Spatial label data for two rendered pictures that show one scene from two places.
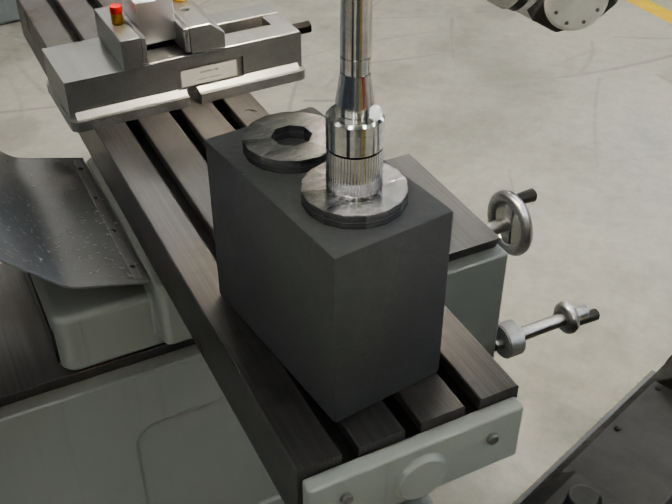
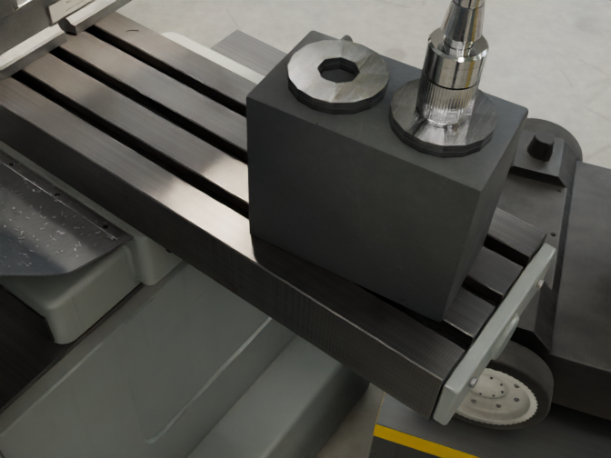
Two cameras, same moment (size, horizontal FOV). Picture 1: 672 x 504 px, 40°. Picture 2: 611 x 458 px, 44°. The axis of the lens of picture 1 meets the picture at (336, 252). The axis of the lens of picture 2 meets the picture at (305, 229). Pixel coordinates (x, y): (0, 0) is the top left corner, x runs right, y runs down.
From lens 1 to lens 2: 0.42 m
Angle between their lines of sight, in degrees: 24
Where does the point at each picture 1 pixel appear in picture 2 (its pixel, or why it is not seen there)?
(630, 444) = not seen: hidden behind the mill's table
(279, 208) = (385, 153)
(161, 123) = (50, 67)
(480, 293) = not seen: hidden behind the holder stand
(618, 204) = (325, 18)
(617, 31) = not seen: outside the picture
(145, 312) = (124, 264)
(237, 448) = (197, 343)
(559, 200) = (279, 26)
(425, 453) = (511, 318)
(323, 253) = (463, 188)
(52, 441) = (64, 413)
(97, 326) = (87, 295)
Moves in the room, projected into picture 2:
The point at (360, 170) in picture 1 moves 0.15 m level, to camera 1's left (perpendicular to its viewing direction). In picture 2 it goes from (470, 96) to (301, 150)
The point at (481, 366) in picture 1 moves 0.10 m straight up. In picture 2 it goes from (510, 226) to (535, 159)
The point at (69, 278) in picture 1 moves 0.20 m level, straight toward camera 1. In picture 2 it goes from (60, 263) to (181, 375)
